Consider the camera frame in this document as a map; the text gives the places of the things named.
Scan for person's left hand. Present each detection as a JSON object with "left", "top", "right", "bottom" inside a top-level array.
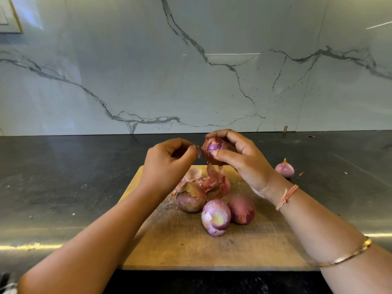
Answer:
[{"left": 140, "top": 138, "right": 202, "bottom": 198}]

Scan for person's right hand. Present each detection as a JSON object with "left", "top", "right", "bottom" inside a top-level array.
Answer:
[{"left": 204, "top": 129, "right": 290, "bottom": 200}]

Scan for small red onion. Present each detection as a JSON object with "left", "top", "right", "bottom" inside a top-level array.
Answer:
[{"left": 275, "top": 158, "right": 295, "bottom": 178}]

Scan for brownish red onion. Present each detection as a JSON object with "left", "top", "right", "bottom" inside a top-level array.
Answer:
[{"left": 176, "top": 182, "right": 208, "bottom": 214}]

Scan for pile of onion peels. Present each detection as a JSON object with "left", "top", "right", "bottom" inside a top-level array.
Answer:
[{"left": 170, "top": 163, "right": 232, "bottom": 201}]

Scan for red onion with pale patch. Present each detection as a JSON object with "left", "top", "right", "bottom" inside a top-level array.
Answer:
[{"left": 201, "top": 199, "right": 232, "bottom": 237}]

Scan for person's left forearm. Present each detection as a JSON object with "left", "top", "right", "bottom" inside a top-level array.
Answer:
[{"left": 18, "top": 187, "right": 166, "bottom": 294}]

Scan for person's right forearm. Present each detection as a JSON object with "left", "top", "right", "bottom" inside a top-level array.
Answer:
[{"left": 271, "top": 183, "right": 392, "bottom": 294}]

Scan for wooden cutting board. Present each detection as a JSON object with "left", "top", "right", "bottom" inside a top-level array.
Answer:
[{"left": 119, "top": 165, "right": 318, "bottom": 271}]

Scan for gold bangle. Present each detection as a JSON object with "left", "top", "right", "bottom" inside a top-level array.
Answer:
[{"left": 317, "top": 237, "right": 372, "bottom": 268}]

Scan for black white plaid sleeve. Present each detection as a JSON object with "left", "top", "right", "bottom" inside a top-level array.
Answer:
[{"left": 0, "top": 274, "right": 19, "bottom": 294}]

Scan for orange thread bracelet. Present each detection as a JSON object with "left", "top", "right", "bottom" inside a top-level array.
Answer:
[{"left": 276, "top": 184, "right": 300, "bottom": 211}]

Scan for white wall switch plate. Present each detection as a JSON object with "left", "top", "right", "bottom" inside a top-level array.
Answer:
[{"left": 0, "top": 0, "right": 23, "bottom": 34}]

